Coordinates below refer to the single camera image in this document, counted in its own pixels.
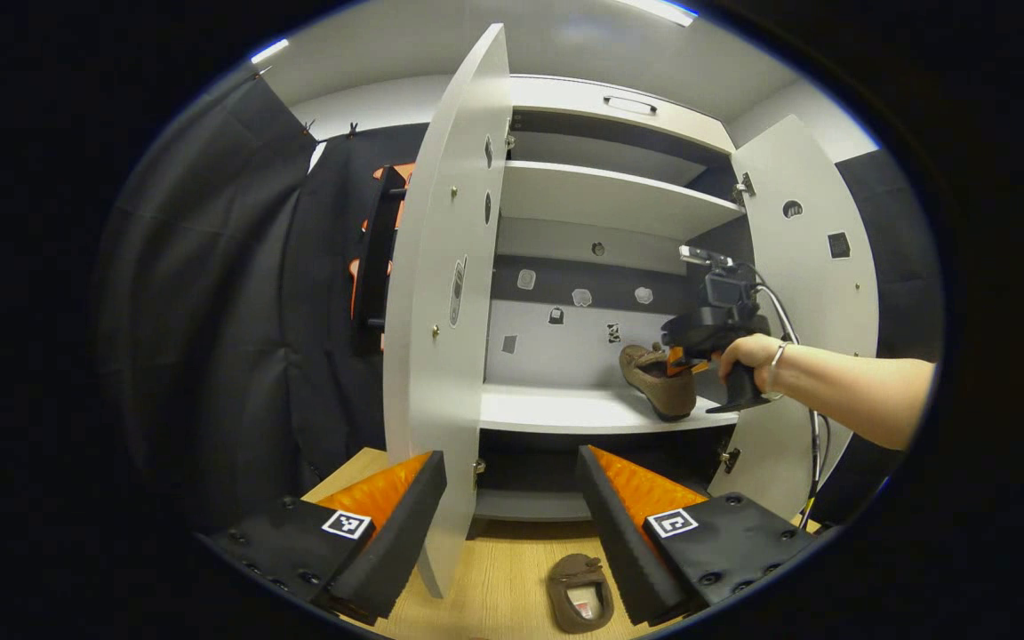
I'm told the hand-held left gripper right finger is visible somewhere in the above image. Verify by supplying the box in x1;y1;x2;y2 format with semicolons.
576;446;820;628

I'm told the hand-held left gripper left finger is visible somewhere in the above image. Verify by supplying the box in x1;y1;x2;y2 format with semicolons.
196;451;448;628

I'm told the brown fuzzy shoe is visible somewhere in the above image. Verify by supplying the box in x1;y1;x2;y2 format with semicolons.
619;343;700;422
548;553;615;634

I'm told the white shoe cabinet door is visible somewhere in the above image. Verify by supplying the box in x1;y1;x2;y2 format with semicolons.
708;114;880;525
383;22;513;599

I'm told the white shoe cabinet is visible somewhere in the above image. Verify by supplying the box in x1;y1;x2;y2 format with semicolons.
472;74;748;525

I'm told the black backdrop cloth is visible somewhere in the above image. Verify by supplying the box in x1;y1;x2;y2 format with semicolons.
819;149;944;525
94;71;428;534

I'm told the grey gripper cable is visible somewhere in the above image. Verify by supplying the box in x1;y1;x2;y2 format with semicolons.
734;262;833;530

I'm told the black door handle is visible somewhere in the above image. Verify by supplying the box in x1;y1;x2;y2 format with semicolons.
354;164;408;354

